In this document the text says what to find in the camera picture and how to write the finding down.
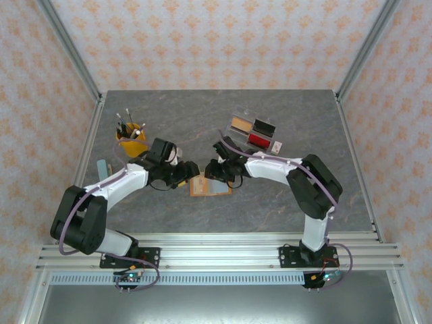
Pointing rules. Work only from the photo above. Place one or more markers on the orange leather card holder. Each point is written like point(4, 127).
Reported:
point(194, 189)

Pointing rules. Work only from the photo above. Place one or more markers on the silver credit card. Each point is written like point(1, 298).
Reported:
point(216, 187)

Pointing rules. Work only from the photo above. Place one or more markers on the small white printed card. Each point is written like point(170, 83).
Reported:
point(276, 147)

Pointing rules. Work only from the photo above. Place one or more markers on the yellow cup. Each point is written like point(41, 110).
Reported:
point(130, 150)

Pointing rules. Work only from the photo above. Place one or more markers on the red pad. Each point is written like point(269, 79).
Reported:
point(259, 141)

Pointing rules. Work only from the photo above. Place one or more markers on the tan pad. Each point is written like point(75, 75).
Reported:
point(241, 125)

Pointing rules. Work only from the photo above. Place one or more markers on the clear acrylic organizer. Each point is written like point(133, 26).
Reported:
point(251, 128)

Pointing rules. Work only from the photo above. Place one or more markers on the white round-top tube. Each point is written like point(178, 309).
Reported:
point(136, 132)

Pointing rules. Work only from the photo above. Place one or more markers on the thin pink-tipped stick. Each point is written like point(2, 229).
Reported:
point(141, 128)

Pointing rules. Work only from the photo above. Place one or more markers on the wooden stick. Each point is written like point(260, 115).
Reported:
point(110, 169)

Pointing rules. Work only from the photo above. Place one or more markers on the black pad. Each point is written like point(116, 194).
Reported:
point(264, 127)

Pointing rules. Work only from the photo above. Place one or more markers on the black makeup brush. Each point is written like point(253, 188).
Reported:
point(121, 130)

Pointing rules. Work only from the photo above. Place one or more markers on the light blue block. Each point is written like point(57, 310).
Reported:
point(101, 169)

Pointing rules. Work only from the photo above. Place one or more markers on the thin black white-tipped brush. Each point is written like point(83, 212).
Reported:
point(128, 116)
point(120, 121)

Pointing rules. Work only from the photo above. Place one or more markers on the small circuit board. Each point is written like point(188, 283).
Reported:
point(325, 278)
point(130, 277)

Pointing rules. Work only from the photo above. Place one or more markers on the grey metal sheet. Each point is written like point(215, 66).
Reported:
point(219, 303)

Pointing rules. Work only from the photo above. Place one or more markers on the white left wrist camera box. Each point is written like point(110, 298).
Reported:
point(174, 154)

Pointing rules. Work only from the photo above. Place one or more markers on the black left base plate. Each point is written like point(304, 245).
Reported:
point(152, 256)

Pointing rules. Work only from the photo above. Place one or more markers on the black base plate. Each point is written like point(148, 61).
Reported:
point(152, 256)
point(290, 258)

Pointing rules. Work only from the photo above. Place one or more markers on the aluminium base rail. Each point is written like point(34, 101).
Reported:
point(219, 253)

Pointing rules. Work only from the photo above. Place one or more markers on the aluminium side rail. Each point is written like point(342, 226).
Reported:
point(90, 135)
point(349, 135)

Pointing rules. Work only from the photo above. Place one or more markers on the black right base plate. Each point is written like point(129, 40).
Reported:
point(290, 258)

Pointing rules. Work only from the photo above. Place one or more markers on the aluminium corner post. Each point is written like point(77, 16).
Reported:
point(69, 47)
point(368, 47)

